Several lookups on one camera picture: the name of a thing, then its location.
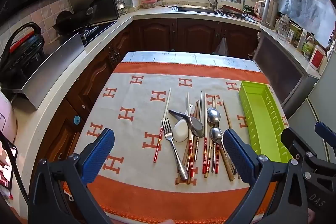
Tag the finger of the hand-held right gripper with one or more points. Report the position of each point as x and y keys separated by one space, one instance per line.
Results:
x=325 y=132
x=296 y=145

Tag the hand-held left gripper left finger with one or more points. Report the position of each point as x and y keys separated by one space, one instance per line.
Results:
x=99 y=148

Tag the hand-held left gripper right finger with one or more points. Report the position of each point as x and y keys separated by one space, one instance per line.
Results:
x=239 y=155

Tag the green plastic utensil tray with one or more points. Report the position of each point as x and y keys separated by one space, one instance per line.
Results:
x=258 y=113

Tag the large metal serving spoon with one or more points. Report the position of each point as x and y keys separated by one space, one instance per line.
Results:
x=196 y=127

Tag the metal chopstick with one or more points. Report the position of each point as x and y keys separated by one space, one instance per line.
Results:
x=200 y=106

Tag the white ceramic spoon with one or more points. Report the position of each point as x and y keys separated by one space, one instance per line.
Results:
x=179 y=132

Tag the metal fork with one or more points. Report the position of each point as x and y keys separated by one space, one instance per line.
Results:
x=170 y=138

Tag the orange grey printed blanket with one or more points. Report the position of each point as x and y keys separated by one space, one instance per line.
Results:
x=131 y=140

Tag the grey fridge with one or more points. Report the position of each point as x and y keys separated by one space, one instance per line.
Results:
x=320 y=98

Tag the blue round knob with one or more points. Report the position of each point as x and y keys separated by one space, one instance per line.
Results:
x=76 y=119

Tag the frosted door cabinet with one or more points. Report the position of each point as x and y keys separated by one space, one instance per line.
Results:
x=275 y=64

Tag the clear bottle yellow label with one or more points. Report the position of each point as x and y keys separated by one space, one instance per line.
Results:
x=309 y=48

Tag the steel splash panel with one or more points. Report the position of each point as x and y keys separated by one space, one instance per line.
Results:
x=52 y=74

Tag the white cap bottle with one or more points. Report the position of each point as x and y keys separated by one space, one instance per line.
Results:
x=302 y=43

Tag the pink appliance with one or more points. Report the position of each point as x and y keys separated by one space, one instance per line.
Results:
x=6 y=119

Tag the plastic bag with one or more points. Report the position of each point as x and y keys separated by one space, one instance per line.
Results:
x=222 y=47

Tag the glass pitcher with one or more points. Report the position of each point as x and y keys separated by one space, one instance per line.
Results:
x=283 y=28

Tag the gas stove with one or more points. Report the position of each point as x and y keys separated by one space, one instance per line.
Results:
x=97 y=29

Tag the black red electric grill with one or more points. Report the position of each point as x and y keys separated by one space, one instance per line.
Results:
x=21 y=56

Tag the black wok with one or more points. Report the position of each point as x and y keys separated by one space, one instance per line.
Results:
x=68 y=22

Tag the steel kettle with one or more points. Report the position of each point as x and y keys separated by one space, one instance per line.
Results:
x=269 y=14

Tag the dark wooden kitchen cabinets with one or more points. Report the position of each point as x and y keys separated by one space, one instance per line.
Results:
x=183 y=35

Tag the pink white kettle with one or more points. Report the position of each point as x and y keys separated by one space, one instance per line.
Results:
x=258 y=10

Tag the steel teapot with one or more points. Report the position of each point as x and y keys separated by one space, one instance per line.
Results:
x=120 y=4

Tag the red pan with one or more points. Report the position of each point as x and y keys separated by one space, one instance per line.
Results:
x=232 y=8

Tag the pink basket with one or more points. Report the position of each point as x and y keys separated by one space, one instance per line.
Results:
x=148 y=4

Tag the steel sink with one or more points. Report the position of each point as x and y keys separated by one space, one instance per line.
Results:
x=194 y=9

